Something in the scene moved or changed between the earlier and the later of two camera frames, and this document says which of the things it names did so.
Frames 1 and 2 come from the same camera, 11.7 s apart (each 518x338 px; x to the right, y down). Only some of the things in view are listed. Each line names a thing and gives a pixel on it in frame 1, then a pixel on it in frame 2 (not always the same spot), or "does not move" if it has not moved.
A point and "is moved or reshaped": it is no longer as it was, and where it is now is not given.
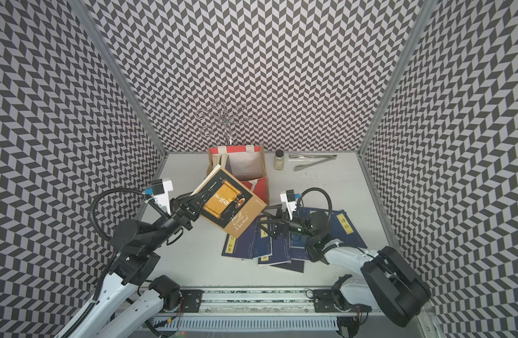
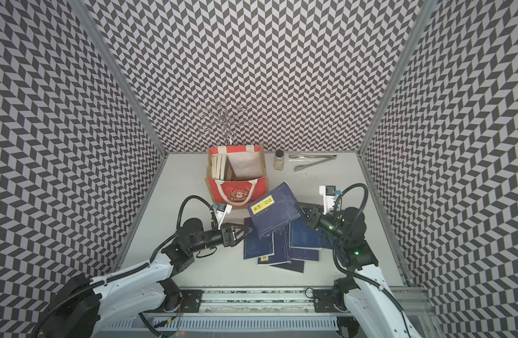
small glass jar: (279, 160) does not move
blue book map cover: (281, 251) does not move
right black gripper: (283, 225) -> (317, 211)
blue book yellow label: (263, 244) does not move
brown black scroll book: (231, 203) -> (229, 172)
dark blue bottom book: (295, 265) does not move
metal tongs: (325, 158) does not move
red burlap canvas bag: (244, 163) does not move
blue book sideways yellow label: (243, 246) is moved or reshaped
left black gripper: (183, 212) -> (229, 231)
